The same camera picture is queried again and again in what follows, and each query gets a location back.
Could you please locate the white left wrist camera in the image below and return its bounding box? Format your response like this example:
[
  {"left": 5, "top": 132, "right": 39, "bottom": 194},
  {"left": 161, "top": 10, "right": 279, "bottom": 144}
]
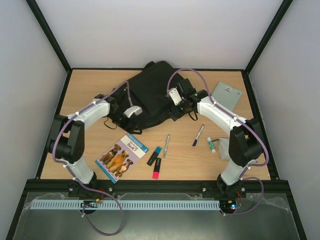
[{"left": 123, "top": 105, "right": 143, "bottom": 118}]

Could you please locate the grey pencil pouch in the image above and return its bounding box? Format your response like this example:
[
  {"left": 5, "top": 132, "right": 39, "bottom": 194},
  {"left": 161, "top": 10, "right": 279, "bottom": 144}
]
[{"left": 217, "top": 138, "right": 231, "bottom": 161}]

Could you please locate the blue highlighter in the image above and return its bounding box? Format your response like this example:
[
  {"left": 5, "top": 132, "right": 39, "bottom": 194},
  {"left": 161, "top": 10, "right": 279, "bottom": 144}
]
[{"left": 147, "top": 146, "right": 162, "bottom": 166}]

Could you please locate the green marker pen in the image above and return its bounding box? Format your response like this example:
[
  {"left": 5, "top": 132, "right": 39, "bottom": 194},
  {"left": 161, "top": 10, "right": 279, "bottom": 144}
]
[{"left": 163, "top": 134, "right": 171, "bottom": 158}]

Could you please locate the blue marker pen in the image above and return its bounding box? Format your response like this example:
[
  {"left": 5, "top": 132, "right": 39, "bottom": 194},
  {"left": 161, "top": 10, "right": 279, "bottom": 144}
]
[{"left": 192, "top": 124, "right": 205, "bottom": 147}]

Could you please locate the black backpack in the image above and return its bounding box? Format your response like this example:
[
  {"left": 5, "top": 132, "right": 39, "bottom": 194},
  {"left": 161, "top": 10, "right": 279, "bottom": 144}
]
[{"left": 111, "top": 61, "right": 196, "bottom": 135}]

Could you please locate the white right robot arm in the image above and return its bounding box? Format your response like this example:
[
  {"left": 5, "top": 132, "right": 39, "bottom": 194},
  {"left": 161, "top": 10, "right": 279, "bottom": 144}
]
[{"left": 166, "top": 78, "right": 270, "bottom": 196}]

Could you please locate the pink highlighter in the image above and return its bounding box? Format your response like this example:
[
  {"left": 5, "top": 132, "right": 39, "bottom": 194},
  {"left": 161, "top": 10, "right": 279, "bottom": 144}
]
[{"left": 152, "top": 157, "right": 162, "bottom": 180}]

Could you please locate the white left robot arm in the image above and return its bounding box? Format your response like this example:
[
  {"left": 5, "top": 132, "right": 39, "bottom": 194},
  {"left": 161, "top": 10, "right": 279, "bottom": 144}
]
[{"left": 46, "top": 94, "right": 118, "bottom": 186}]

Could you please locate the black aluminium frame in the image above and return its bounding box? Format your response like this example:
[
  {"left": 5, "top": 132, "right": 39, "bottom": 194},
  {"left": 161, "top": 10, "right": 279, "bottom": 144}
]
[{"left": 6, "top": 0, "right": 307, "bottom": 240}]

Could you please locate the grey slotted cable duct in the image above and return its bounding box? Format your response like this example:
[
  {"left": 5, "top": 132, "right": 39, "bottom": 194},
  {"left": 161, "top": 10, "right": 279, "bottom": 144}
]
[{"left": 30, "top": 199, "right": 220, "bottom": 211}]

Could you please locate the grey notebook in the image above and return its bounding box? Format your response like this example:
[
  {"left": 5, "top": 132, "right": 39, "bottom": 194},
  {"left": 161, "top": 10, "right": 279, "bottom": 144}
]
[{"left": 211, "top": 82, "right": 243, "bottom": 111}]

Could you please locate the white glue stick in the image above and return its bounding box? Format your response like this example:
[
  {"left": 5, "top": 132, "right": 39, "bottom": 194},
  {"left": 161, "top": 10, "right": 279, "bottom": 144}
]
[{"left": 207, "top": 137, "right": 216, "bottom": 153}]

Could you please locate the dog picture book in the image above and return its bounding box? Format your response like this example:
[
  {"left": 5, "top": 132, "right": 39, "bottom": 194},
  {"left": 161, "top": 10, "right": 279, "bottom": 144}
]
[{"left": 95, "top": 133, "right": 149, "bottom": 184}]

